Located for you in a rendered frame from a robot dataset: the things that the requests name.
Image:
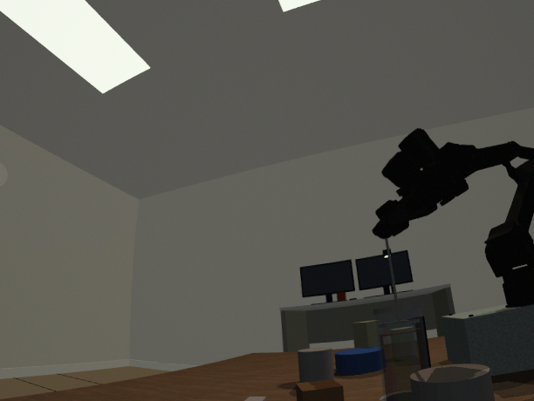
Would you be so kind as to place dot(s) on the dark blue short cylinder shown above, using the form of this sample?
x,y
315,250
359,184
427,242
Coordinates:
x,y
357,360

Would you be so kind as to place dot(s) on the glass french press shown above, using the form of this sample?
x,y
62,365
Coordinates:
x,y
402,338

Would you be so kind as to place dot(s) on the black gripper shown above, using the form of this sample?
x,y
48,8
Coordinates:
x,y
419,198

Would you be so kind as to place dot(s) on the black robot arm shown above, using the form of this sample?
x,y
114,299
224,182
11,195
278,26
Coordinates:
x,y
509,245

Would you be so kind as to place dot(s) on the dark grey cylinder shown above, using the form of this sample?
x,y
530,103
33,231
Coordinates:
x,y
455,382
315,364

